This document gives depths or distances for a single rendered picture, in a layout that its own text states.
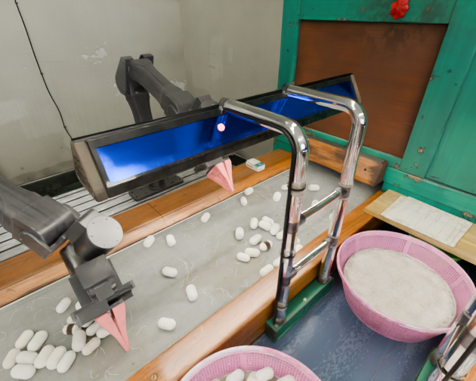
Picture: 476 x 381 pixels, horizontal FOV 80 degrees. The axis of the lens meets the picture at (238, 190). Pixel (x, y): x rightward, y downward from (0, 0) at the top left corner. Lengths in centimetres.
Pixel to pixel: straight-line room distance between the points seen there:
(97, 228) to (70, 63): 213
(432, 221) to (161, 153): 71
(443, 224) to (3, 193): 94
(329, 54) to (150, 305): 85
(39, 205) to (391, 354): 70
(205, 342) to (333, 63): 84
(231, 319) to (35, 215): 38
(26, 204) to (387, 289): 71
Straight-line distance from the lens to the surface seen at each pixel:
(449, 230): 88
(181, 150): 42
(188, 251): 72
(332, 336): 68
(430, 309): 73
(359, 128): 50
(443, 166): 93
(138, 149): 40
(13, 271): 80
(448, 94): 88
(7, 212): 58
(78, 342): 62
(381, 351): 70
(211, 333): 56
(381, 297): 70
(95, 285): 48
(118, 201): 109
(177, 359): 54
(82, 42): 258
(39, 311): 72
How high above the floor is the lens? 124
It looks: 33 degrees down
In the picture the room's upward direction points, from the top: straight up
